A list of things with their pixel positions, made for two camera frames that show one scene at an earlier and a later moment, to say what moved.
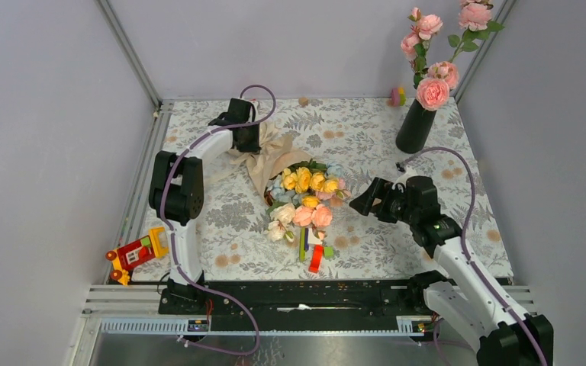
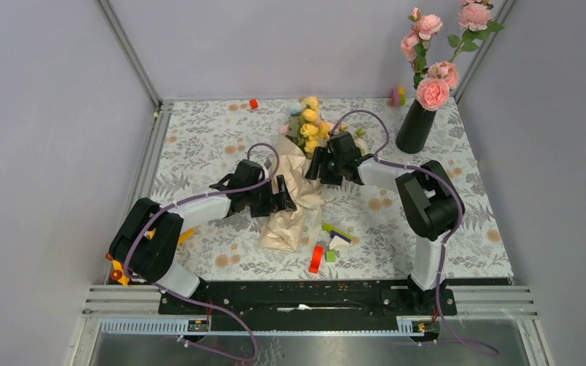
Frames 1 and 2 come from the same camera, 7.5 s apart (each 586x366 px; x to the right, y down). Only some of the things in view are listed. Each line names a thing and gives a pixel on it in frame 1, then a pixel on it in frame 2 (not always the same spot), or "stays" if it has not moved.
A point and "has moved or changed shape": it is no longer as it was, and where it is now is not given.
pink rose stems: x=435 y=81 stays
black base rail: x=316 y=306 stays
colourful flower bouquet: x=297 y=191 has moved or changed shape
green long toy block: x=302 y=251 to x=328 y=228
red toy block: x=316 y=258 stays
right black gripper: x=381 y=189 to x=320 y=156
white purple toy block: x=310 y=238 to x=338 y=240
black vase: x=414 y=130 stays
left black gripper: x=254 y=146 to x=277 y=202
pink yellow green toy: x=397 y=97 stays
